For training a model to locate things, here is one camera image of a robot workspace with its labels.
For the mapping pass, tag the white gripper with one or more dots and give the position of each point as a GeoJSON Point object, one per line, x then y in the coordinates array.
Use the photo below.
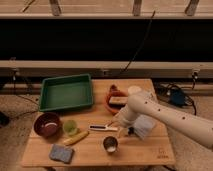
{"type": "Point", "coordinates": [124, 117]}

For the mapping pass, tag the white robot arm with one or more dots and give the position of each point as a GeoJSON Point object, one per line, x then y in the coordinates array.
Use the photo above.
{"type": "Point", "coordinates": [141, 103]}

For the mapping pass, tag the small metal cup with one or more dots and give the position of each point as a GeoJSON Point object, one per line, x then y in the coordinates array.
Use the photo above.
{"type": "Point", "coordinates": [110, 144]}

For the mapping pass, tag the green plastic cup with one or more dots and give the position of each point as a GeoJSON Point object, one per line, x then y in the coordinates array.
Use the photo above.
{"type": "Point", "coordinates": [70, 127]}

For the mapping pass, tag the orange pan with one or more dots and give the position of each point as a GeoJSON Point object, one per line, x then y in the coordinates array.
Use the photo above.
{"type": "Point", "coordinates": [113, 92]}

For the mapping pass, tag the clear plastic bag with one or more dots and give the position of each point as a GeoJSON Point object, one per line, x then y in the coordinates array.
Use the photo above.
{"type": "Point", "coordinates": [143, 125]}

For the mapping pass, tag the wooden table board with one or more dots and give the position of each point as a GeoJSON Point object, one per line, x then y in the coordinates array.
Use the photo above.
{"type": "Point", "coordinates": [156, 149]}

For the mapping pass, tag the blue power adapter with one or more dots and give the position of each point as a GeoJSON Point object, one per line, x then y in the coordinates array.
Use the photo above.
{"type": "Point", "coordinates": [177, 98]}

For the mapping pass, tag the green plastic tray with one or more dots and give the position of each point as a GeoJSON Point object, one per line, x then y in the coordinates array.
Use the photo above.
{"type": "Point", "coordinates": [66, 93]}

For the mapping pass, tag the blue sponge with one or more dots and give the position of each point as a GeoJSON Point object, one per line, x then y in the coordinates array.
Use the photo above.
{"type": "Point", "coordinates": [61, 153]}

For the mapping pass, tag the dark red bowl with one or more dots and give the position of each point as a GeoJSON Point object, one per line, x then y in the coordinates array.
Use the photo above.
{"type": "Point", "coordinates": [47, 124]}

